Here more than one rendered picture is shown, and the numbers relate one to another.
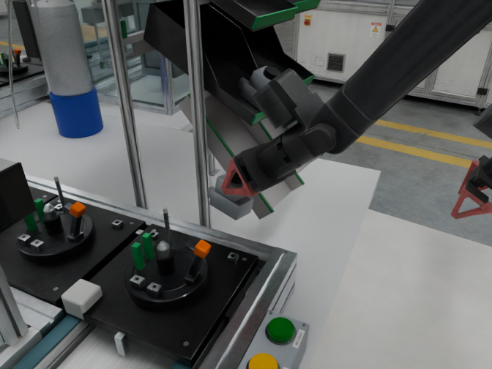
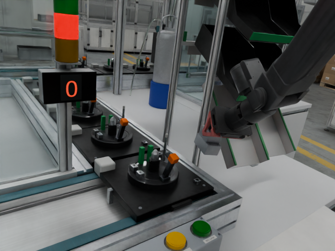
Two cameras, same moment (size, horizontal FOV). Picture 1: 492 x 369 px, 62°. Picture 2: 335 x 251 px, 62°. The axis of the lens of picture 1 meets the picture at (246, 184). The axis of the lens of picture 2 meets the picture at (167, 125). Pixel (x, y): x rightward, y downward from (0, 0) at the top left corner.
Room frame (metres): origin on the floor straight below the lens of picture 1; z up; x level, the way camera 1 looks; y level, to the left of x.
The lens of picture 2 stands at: (-0.06, -0.18, 1.38)
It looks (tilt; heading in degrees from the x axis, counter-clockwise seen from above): 22 degrees down; 26
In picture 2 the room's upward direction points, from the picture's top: 7 degrees clockwise
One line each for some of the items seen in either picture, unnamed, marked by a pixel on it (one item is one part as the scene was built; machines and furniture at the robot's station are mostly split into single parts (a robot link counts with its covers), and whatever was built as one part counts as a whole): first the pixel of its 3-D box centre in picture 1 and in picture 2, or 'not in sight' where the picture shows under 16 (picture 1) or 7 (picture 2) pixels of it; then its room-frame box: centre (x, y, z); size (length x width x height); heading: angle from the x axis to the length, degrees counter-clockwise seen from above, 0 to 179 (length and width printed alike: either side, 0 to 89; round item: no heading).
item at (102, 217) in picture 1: (52, 221); (112, 127); (0.62, 0.37, 1.01); 0.24 x 0.24 x 0.13; 65
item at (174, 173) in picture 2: (167, 274); (153, 173); (0.52, 0.14, 0.98); 0.14 x 0.14 x 0.02
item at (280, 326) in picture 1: (280, 331); (201, 229); (0.41, -0.05, 0.96); 0.04 x 0.04 x 0.02
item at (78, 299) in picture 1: (83, 299); (104, 167); (0.47, 0.27, 0.97); 0.05 x 0.05 x 0.04; 65
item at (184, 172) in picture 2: (168, 282); (152, 179); (0.52, 0.14, 0.96); 0.24 x 0.24 x 0.02; 65
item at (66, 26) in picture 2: not in sight; (66, 26); (0.39, 0.32, 1.33); 0.05 x 0.05 x 0.05
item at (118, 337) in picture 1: (121, 343); (109, 195); (0.40, 0.19, 0.95); 0.01 x 0.01 x 0.04; 65
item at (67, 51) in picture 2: not in sight; (67, 49); (0.39, 0.32, 1.28); 0.05 x 0.05 x 0.05
